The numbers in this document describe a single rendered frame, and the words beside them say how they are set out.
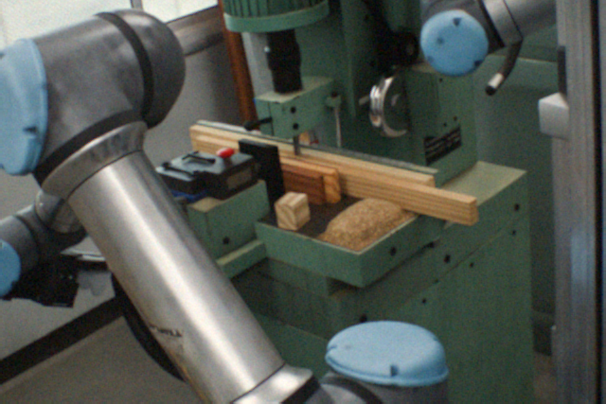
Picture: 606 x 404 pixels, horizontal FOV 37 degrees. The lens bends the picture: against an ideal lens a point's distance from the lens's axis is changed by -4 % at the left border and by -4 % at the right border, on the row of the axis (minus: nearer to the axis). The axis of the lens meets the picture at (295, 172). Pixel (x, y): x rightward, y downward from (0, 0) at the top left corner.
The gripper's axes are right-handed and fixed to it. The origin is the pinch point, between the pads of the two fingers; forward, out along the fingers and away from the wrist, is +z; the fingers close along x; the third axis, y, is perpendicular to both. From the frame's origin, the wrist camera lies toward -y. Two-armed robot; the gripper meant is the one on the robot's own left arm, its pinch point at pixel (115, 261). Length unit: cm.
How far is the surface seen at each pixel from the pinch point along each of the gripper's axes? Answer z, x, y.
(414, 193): 33.2, 28.3, -20.8
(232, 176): 14.3, 6.6, -16.9
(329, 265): 23.3, 23.0, -7.0
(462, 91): 63, 13, -42
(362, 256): 22.3, 29.5, -9.9
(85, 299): 90, -129, 38
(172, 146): 113, -130, -17
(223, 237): 15.5, 6.5, -6.9
